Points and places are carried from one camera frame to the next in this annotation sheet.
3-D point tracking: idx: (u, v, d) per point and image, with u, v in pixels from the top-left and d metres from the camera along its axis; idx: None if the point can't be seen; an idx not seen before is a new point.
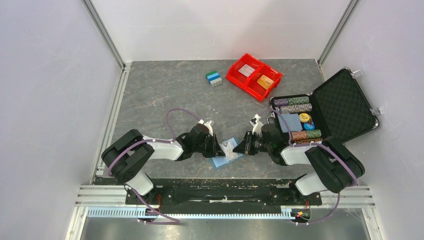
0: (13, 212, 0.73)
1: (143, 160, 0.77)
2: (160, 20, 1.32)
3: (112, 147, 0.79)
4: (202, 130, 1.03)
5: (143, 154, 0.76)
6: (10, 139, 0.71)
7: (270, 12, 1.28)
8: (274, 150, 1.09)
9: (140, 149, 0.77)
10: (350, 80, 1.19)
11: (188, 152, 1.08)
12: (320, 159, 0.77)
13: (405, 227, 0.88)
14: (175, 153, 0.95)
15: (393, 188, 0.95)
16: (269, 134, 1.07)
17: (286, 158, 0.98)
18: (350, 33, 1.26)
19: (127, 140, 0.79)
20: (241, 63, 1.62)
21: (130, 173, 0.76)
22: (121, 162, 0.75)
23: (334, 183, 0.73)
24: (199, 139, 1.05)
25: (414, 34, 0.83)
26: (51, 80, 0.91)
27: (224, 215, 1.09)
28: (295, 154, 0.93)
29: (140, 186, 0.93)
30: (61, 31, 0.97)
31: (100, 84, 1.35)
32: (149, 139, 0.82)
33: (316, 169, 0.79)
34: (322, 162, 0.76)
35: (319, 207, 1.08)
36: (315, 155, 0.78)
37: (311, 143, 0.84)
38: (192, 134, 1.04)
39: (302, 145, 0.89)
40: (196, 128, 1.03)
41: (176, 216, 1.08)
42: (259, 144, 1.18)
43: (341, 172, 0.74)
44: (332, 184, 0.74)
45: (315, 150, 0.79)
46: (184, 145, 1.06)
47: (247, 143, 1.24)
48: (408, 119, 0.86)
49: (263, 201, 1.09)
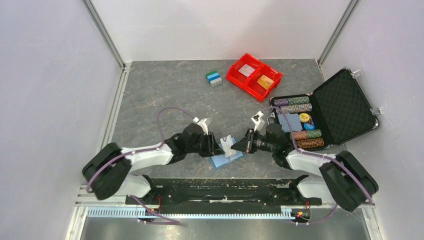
0: (14, 212, 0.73)
1: (123, 175, 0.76)
2: (160, 20, 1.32)
3: (91, 164, 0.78)
4: (194, 131, 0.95)
5: (122, 169, 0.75)
6: (11, 139, 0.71)
7: (270, 12, 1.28)
8: (278, 152, 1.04)
9: (118, 164, 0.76)
10: (350, 81, 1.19)
11: (181, 153, 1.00)
12: (336, 176, 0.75)
13: (405, 227, 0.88)
14: (164, 158, 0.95)
15: (392, 188, 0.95)
16: (275, 136, 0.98)
17: (292, 163, 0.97)
18: (350, 33, 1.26)
19: (106, 156, 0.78)
20: (241, 63, 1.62)
21: (112, 188, 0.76)
22: (102, 178, 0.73)
23: (348, 201, 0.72)
24: (193, 140, 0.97)
25: (413, 34, 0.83)
26: (51, 80, 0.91)
27: (224, 215, 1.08)
28: (303, 163, 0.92)
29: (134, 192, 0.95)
30: (61, 31, 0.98)
31: (100, 84, 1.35)
32: (128, 152, 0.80)
33: (329, 186, 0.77)
34: (338, 180, 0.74)
35: (319, 207, 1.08)
36: (331, 171, 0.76)
37: (323, 156, 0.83)
38: (184, 134, 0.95)
39: (313, 155, 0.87)
40: (188, 129, 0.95)
41: (171, 216, 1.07)
42: (261, 143, 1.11)
43: (356, 190, 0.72)
44: (345, 202, 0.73)
45: (331, 167, 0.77)
46: (176, 146, 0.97)
47: (248, 141, 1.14)
48: (408, 119, 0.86)
49: (263, 201, 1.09)
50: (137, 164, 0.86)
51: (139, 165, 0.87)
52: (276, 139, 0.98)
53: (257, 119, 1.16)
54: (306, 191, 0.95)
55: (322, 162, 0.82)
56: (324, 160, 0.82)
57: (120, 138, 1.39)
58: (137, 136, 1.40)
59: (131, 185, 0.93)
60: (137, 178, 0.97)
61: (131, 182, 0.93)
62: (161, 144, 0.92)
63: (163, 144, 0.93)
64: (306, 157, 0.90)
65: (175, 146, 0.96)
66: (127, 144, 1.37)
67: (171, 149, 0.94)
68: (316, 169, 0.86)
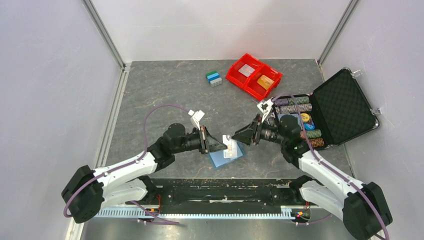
0: (14, 212, 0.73)
1: (99, 197, 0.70)
2: (160, 21, 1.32)
3: (66, 189, 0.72)
4: (174, 135, 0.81)
5: (94, 195, 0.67)
6: (11, 138, 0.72)
7: (270, 12, 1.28)
8: (287, 147, 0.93)
9: (90, 189, 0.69)
10: (350, 81, 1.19)
11: (169, 157, 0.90)
12: (360, 211, 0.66)
13: (405, 227, 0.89)
14: (149, 168, 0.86)
15: (392, 188, 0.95)
16: (290, 131, 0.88)
17: (302, 167, 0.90)
18: (350, 33, 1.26)
19: (78, 180, 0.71)
20: (241, 63, 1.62)
21: (90, 211, 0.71)
22: (78, 202, 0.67)
23: (361, 233, 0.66)
24: (175, 142, 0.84)
25: (413, 34, 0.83)
26: (52, 80, 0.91)
27: (224, 215, 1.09)
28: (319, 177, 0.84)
29: (130, 198, 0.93)
30: (61, 31, 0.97)
31: (100, 84, 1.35)
32: (100, 174, 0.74)
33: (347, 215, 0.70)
34: (359, 214, 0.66)
35: (319, 207, 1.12)
36: (355, 205, 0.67)
37: (349, 182, 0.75)
38: (164, 139, 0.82)
39: (337, 175, 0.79)
40: (167, 133, 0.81)
41: (167, 216, 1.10)
42: (271, 135, 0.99)
43: (373, 224, 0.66)
44: (357, 232, 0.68)
45: (355, 200, 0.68)
46: (162, 152, 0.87)
47: (255, 132, 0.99)
48: (408, 119, 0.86)
49: (263, 201, 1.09)
50: (117, 183, 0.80)
51: (120, 182, 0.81)
52: (291, 133, 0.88)
53: (264, 108, 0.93)
54: (308, 195, 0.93)
55: (347, 190, 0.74)
56: (349, 187, 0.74)
57: (120, 138, 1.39)
58: (137, 136, 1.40)
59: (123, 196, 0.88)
60: (131, 184, 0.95)
61: (123, 193, 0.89)
62: (142, 154, 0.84)
63: (145, 154, 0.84)
64: (324, 171, 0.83)
65: (161, 151, 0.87)
66: (127, 144, 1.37)
67: (155, 157, 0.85)
68: (333, 189, 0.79)
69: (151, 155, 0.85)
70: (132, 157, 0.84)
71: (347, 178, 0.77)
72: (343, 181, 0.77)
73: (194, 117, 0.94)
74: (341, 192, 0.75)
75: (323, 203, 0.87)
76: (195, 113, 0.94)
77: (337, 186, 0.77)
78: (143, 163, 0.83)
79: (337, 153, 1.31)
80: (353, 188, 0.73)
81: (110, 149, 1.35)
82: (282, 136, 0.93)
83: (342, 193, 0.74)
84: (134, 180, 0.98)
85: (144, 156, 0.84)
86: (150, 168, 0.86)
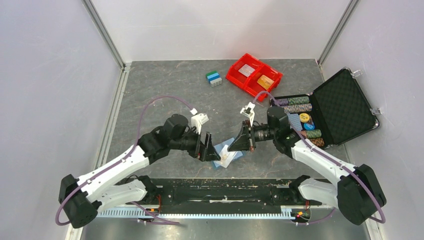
0: (14, 212, 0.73)
1: (90, 204, 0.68)
2: (161, 20, 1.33)
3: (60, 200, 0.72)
4: (177, 123, 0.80)
5: (82, 203, 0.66)
6: (11, 138, 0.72)
7: (270, 12, 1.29)
8: (280, 136, 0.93)
9: (76, 198, 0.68)
10: (350, 81, 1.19)
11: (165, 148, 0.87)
12: (354, 194, 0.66)
13: (405, 227, 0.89)
14: (139, 165, 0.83)
15: (392, 188, 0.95)
16: (278, 120, 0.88)
17: (298, 157, 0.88)
18: (350, 33, 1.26)
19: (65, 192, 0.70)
20: (240, 63, 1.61)
21: (88, 216, 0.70)
22: (69, 211, 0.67)
23: (358, 217, 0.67)
24: (177, 132, 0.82)
25: (414, 34, 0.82)
26: (51, 80, 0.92)
27: (224, 215, 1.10)
28: (312, 163, 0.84)
29: (130, 199, 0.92)
30: (61, 31, 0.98)
31: (100, 84, 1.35)
32: (84, 183, 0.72)
33: (342, 199, 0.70)
34: (353, 196, 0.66)
35: (319, 207, 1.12)
36: (348, 188, 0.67)
37: (341, 166, 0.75)
38: (166, 127, 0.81)
39: (328, 160, 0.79)
40: (169, 120, 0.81)
41: (166, 216, 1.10)
42: (264, 135, 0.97)
43: (369, 207, 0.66)
44: (352, 213, 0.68)
45: (349, 183, 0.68)
46: (158, 142, 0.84)
47: (250, 138, 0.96)
48: (408, 118, 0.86)
49: (263, 201, 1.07)
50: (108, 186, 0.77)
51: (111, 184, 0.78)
52: (279, 123, 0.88)
53: (248, 112, 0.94)
54: (310, 195, 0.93)
55: (340, 173, 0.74)
56: (342, 171, 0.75)
57: (120, 138, 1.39)
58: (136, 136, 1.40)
59: (122, 199, 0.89)
60: (129, 186, 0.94)
61: (122, 194, 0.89)
62: (129, 151, 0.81)
63: (133, 149, 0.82)
64: (316, 156, 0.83)
65: (157, 143, 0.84)
66: (127, 144, 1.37)
67: (148, 148, 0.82)
68: (326, 174, 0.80)
69: (140, 150, 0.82)
70: (119, 156, 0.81)
71: (339, 163, 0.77)
72: (335, 165, 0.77)
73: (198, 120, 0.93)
74: (334, 177, 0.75)
75: (324, 199, 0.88)
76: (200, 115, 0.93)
77: (330, 171, 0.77)
78: (131, 160, 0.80)
79: (337, 153, 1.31)
80: (345, 171, 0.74)
81: (110, 149, 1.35)
82: (272, 125, 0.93)
83: (336, 177, 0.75)
84: (132, 182, 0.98)
85: (133, 152, 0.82)
86: (143, 162, 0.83)
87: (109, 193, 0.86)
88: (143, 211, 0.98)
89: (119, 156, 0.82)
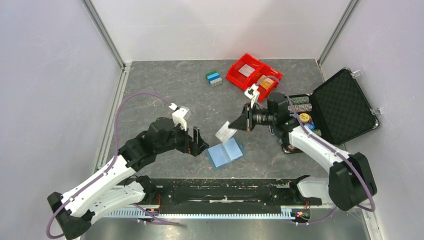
0: (13, 212, 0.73)
1: (76, 219, 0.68)
2: (161, 20, 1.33)
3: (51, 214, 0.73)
4: (162, 128, 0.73)
5: (67, 221, 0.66)
6: (11, 138, 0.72)
7: (270, 12, 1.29)
8: (278, 122, 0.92)
9: (61, 217, 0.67)
10: (350, 81, 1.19)
11: (152, 156, 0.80)
12: (343, 179, 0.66)
13: (404, 227, 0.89)
14: (124, 175, 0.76)
15: (392, 188, 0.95)
16: (277, 105, 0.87)
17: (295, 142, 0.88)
18: (350, 33, 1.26)
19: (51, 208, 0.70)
20: (240, 63, 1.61)
21: (80, 228, 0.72)
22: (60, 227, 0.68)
23: (346, 204, 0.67)
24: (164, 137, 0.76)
25: (414, 34, 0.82)
26: (51, 80, 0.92)
27: (224, 215, 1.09)
28: (309, 149, 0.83)
29: (129, 202, 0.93)
30: (61, 31, 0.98)
31: (100, 84, 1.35)
32: (67, 201, 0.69)
33: (332, 183, 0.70)
34: (344, 181, 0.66)
35: (320, 207, 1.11)
36: (340, 172, 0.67)
37: (336, 152, 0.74)
38: (150, 132, 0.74)
39: (323, 146, 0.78)
40: (153, 126, 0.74)
41: (166, 216, 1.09)
42: (261, 118, 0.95)
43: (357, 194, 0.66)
44: (339, 199, 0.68)
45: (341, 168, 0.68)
46: (143, 149, 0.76)
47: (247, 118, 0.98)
48: (408, 118, 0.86)
49: (263, 201, 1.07)
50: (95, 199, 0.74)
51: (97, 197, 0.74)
52: (278, 108, 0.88)
53: (251, 93, 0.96)
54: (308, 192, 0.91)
55: (333, 159, 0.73)
56: (336, 157, 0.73)
57: (120, 138, 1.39)
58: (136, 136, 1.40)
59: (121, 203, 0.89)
60: (125, 190, 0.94)
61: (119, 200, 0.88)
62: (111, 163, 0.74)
63: (115, 160, 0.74)
64: (313, 143, 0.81)
65: (142, 150, 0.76)
66: None
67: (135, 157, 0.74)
68: (321, 160, 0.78)
69: (122, 160, 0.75)
70: (101, 169, 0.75)
71: (333, 149, 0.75)
72: (330, 151, 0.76)
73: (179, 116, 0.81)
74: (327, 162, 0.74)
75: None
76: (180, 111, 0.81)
77: (324, 156, 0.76)
78: (113, 173, 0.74)
79: None
80: (339, 157, 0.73)
81: (110, 149, 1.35)
82: (271, 110, 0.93)
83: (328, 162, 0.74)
84: (129, 185, 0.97)
85: (114, 164, 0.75)
86: (127, 172, 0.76)
87: (104, 201, 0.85)
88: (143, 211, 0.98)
89: (101, 169, 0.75)
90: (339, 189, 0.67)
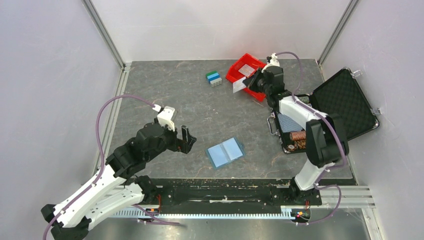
0: (14, 213, 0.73)
1: (69, 229, 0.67)
2: (160, 20, 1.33)
3: None
4: (150, 135, 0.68)
5: (60, 233, 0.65)
6: (11, 138, 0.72)
7: (270, 12, 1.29)
8: (272, 93, 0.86)
9: (55, 228, 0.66)
10: (350, 81, 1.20)
11: (143, 165, 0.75)
12: (316, 133, 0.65)
13: (404, 227, 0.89)
14: (114, 184, 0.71)
15: (393, 188, 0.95)
16: (273, 75, 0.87)
17: (281, 107, 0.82)
18: (350, 33, 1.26)
19: (46, 220, 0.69)
20: (240, 63, 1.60)
21: (78, 235, 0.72)
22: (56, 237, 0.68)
23: (317, 158, 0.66)
24: (152, 145, 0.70)
25: (414, 33, 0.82)
26: (51, 80, 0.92)
27: (224, 215, 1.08)
28: (292, 114, 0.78)
29: (128, 205, 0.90)
30: (61, 31, 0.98)
31: (100, 84, 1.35)
32: (58, 213, 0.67)
33: (307, 139, 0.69)
34: (318, 137, 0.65)
35: (319, 207, 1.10)
36: (313, 127, 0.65)
37: (314, 113, 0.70)
38: (137, 140, 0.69)
39: (305, 108, 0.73)
40: (141, 133, 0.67)
41: (166, 216, 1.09)
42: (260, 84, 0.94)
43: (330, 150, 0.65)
44: (313, 155, 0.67)
45: (317, 124, 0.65)
46: (132, 156, 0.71)
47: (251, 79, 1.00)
48: (408, 118, 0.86)
49: (263, 201, 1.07)
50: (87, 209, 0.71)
51: (89, 208, 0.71)
52: (274, 78, 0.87)
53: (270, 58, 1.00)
54: (304, 184, 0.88)
55: (311, 118, 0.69)
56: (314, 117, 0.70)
57: (120, 138, 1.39)
58: None
59: (117, 207, 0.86)
60: (123, 193, 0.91)
61: (115, 204, 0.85)
62: (99, 173, 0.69)
63: (103, 170, 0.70)
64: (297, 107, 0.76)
65: (131, 157, 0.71)
66: None
67: (123, 165, 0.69)
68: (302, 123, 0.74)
69: (110, 171, 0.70)
70: (90, 180, 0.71)
71: (313, 110, 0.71)
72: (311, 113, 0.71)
73: (165, 118, 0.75)
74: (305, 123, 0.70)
75: (308, 178, 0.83)
76: (166, 112, 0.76)
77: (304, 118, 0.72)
78: (102, 183, 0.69)
79: None
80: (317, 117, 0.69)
81: (110, 149, 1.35)
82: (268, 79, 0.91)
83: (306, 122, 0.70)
84: (127, 187, 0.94)
85: (102, 174, 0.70)
86: (116, 182, 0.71)
87: (101, 207, 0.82)
88: (143, 211, 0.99)
89: (89, 179, 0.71)
90: (312, 144, 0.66)
